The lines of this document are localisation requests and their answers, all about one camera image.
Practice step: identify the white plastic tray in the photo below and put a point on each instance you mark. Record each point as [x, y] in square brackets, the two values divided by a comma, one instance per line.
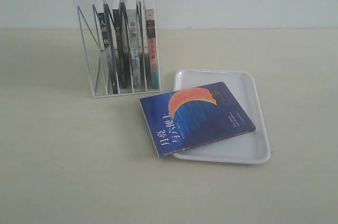
[251, 148]

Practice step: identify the dark brown spine book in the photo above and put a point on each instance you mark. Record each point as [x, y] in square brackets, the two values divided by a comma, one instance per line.
[117, 12]

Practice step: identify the pink orange spine book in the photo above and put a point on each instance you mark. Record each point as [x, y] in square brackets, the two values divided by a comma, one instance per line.
[152, 42]

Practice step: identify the grey white spine book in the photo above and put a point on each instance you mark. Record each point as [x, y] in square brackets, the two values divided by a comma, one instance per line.
[135, 50]

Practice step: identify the white wire book rack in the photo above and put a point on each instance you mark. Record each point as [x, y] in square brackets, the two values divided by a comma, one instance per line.
[95, 56]

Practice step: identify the black book white title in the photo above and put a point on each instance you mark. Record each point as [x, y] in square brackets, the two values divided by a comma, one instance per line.
[102, 9]

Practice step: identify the blue moon cover book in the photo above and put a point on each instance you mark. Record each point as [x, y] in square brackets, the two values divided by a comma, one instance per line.
[193, 117]

